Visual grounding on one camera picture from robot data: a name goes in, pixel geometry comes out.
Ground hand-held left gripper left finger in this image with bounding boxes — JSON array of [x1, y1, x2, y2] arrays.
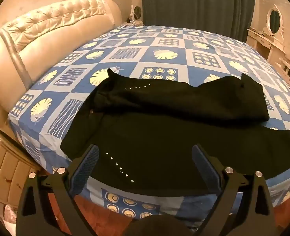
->
[[16, 144, 100, 236]]

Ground dark teal curtain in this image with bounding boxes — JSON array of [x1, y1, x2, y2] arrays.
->
[[140, 0, 256, 45]]

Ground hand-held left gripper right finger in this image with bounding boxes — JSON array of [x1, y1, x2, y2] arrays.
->
[[192, 144, 276, 236]]

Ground cream vanity dresser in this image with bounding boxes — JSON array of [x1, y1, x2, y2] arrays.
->
[[247, 27, 290, 85]]

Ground black pants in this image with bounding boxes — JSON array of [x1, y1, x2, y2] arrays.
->
[[60, 68, 290, 197]]

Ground cream nightstand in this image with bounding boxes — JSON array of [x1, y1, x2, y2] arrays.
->
[[0, 128, 47, 217]]

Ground blue patterned bed sheet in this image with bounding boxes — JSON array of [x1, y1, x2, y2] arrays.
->
[[7, 25, 290, 220]]

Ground cream tufted headboard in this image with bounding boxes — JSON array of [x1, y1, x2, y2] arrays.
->
[[0, 0, 122, 128]]

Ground oval vanity mirror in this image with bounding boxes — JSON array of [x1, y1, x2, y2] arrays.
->
[[266, 4, 284, 35]]

